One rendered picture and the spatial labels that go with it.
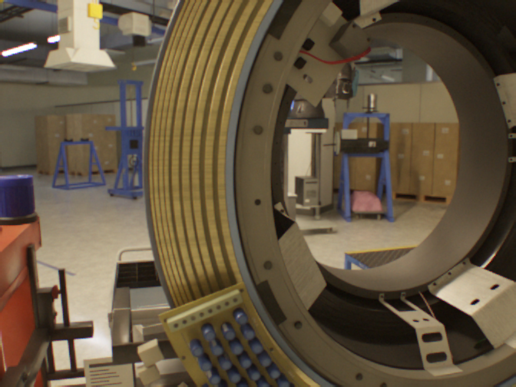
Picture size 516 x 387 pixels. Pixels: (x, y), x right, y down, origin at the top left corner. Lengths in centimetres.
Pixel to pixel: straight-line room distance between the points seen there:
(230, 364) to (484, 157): 114
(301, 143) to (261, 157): 551
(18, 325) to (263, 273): 85
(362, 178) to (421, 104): 197
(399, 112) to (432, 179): 187
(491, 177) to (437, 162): 635
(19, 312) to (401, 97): 848
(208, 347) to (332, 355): 29
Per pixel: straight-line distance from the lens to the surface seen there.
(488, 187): 157
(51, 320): 142
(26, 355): 129
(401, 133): 803
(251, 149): 77
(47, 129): 1351
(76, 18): 519
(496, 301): 134
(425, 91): 910
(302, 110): 230
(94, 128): 1289
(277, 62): 79
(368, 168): 824
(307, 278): 95
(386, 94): 930
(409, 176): 803
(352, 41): 96
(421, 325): 121
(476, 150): 162
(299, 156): 630
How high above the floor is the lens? 124
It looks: 8 degrees down
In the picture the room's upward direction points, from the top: straight up
